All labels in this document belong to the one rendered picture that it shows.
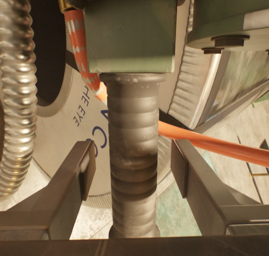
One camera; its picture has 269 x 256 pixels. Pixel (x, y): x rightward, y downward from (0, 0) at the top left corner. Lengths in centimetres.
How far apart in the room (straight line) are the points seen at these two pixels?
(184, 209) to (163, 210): 32
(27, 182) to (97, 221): 56
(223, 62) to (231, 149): 15
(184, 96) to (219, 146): 13
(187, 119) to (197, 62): 8
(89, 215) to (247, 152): 142
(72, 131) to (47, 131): 18
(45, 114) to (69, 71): 23
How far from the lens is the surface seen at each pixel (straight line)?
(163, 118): 32
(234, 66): 39
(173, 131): 19
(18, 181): 18
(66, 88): 54
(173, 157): 16
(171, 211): 211
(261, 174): 388
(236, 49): 18
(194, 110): 29
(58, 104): 60
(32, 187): 139
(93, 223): 157
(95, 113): 46
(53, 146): 73
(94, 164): 16
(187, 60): 28
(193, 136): 18
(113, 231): 17
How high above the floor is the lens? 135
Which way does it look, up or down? 47 degrees down
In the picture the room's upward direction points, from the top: 70 degrees clockwise
